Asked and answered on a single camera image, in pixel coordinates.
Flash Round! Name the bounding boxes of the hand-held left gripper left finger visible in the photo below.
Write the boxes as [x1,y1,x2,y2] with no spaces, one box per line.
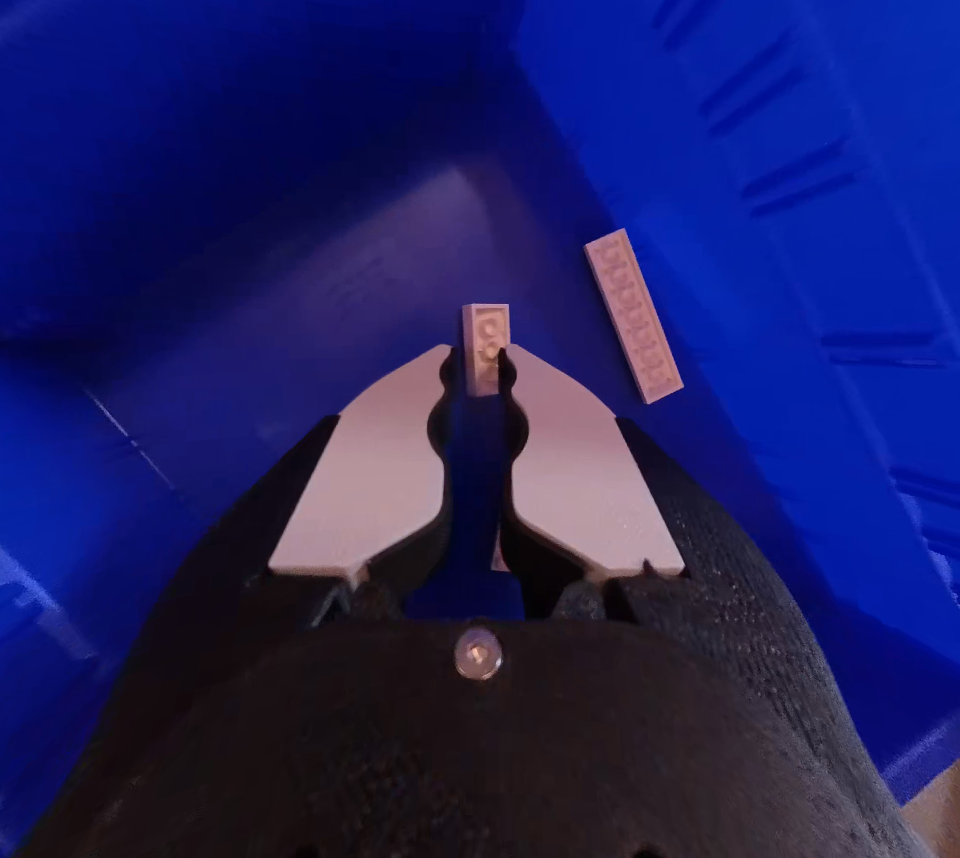
[268,344,456,585]

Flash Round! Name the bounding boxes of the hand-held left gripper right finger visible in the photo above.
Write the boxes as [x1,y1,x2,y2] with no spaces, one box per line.
[498,345,685,578]

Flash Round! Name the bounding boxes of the small white plate brick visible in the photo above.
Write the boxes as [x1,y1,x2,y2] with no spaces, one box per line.
[461,303,511,398]

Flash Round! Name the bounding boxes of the blue plastic bin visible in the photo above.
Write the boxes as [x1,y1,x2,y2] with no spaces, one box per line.
[0,0,960,858]

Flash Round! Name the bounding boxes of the long white plate brick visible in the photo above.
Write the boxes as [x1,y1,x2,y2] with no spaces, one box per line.
[583,228,685,406]

